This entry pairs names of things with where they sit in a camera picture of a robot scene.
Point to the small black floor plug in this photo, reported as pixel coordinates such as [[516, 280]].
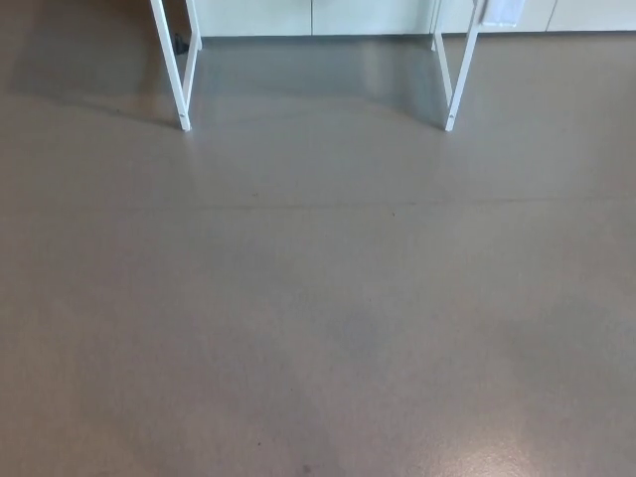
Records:
[[179, 44]]

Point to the white table leg frame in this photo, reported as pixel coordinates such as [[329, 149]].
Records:
[[462, 74], [175, 74]]

